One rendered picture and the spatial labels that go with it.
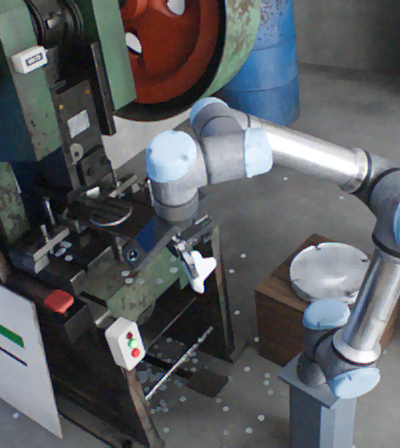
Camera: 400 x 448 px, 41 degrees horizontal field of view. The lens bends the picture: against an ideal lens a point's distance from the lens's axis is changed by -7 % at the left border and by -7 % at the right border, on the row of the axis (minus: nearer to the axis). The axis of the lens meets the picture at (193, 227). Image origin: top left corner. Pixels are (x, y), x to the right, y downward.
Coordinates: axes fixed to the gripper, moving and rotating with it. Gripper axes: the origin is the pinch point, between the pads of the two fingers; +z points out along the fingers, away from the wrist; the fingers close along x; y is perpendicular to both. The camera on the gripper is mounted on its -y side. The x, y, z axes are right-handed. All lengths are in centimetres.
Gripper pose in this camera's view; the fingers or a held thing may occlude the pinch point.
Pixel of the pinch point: (174, 268)
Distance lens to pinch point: 113.1
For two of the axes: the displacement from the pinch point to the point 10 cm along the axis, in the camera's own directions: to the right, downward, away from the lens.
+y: 7.8, -5.5, 3.1
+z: 0.4, 5.4, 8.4
